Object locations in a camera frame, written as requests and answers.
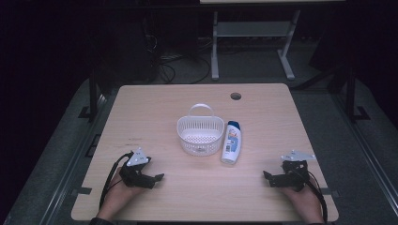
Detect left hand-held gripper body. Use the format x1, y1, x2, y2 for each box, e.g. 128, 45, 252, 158
118, 147, 158, 189

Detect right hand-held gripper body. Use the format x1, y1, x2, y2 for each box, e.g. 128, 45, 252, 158
276, 149, 316, 192

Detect white blue-capped shampoo bottle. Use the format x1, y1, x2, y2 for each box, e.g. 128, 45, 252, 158
220, 120, 243, 165

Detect white plastic basket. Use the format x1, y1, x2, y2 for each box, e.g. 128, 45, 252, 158
176, 103, 226, 157

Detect person's left hand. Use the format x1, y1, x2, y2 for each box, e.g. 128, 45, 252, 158
99, 167, 146, 219

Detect person's right hand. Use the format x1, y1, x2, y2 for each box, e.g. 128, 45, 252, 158
279, 177, 326, 225

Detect grey metal stand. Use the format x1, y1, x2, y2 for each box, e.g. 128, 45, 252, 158
210, 9, 301, 82

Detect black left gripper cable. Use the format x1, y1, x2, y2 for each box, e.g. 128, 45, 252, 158
99, 151, 135, 210

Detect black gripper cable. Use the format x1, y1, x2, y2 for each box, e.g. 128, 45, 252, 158
292, 170, 329, 224
99, 151, 135, 210

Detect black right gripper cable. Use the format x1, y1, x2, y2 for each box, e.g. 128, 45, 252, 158
292, 170, 329, 224

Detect black metal post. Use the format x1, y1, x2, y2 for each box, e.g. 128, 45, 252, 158
77, 68, 101, 123
344, 67, 372, 124

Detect black floor cables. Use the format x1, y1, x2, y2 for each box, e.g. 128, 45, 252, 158
144, 34, 213, 85

